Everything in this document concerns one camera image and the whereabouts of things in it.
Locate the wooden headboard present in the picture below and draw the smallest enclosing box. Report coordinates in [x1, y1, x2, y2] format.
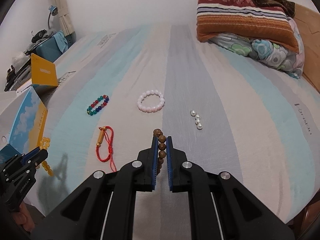
[292, 3, 320, 93]

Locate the brown wooden bead bracelet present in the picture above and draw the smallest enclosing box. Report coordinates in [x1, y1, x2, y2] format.
[153, 128, 167, 176]

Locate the yellow bead bracelet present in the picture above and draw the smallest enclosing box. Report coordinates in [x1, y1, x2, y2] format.
[39, 137, 54, 177]

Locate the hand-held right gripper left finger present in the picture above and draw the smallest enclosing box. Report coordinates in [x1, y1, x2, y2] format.
[30, 136, 159, 240]

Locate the red cord bracelet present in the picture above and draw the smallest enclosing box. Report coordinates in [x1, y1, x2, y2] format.
[95, 125, 118, 173]

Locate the person's left hand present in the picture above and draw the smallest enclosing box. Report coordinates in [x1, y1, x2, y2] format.
[9, 201, 36, 232]

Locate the striped orange pillow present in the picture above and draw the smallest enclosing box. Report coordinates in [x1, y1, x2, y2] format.
[196, 0, 300, 53]

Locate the floral pillow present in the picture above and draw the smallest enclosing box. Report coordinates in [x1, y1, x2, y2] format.
[209, 17, 305, 80]

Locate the teal suitcase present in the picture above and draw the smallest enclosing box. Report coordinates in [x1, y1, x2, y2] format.
[29, 31, 70, 63]

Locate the multicolour glass bead bracelet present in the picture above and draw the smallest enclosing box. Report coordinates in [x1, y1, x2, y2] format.
[86, 94, 110, 117]

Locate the sky print yellow box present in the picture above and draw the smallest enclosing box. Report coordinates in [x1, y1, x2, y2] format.
[0, 53, 59, 161]

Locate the black bag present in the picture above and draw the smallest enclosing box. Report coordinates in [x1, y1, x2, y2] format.
[31, 29, 48, 43]

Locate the white pearl strand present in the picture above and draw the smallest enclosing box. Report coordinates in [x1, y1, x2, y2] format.
[190, 109, 204, 131]

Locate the blue desk lamp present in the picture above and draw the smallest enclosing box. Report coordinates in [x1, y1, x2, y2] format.
[47, 5, 59, 31]

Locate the pale pink bead bracelet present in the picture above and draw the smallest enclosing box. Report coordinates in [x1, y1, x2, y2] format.
[137, 90, 166, 114]

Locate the white plastic bag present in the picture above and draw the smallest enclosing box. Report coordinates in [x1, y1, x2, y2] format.
[11, 52, 28, 68]

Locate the beige curtain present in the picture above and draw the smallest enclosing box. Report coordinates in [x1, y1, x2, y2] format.
[48, 0, 76, 36]

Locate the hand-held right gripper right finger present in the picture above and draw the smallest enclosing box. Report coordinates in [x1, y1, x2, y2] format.
[167, 135, 293, 240]

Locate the striped bed sheet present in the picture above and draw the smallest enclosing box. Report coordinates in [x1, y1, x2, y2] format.
[0, 24, 320, 240]

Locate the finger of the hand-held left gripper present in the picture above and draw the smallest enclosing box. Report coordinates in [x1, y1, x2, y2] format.
[20, 147, 41, 161]
[24, 149, 49, 168]

